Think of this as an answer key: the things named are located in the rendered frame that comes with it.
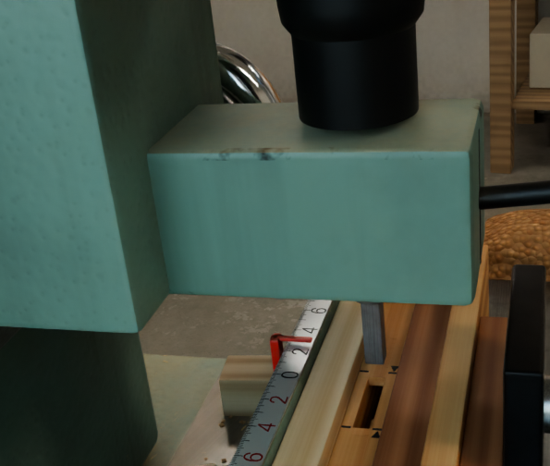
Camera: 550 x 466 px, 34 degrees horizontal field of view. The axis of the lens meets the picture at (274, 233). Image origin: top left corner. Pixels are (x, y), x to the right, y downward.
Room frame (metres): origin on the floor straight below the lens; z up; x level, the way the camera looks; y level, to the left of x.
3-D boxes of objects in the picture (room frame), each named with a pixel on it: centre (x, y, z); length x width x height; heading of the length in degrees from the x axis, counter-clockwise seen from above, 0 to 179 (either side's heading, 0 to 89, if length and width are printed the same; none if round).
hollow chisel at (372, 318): (0.37, -0.04, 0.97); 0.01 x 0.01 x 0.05; 72
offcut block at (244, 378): (0.57, 0.03, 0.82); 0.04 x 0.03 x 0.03; 78
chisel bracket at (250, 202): (0.38, -0.02, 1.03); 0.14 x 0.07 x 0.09; 72
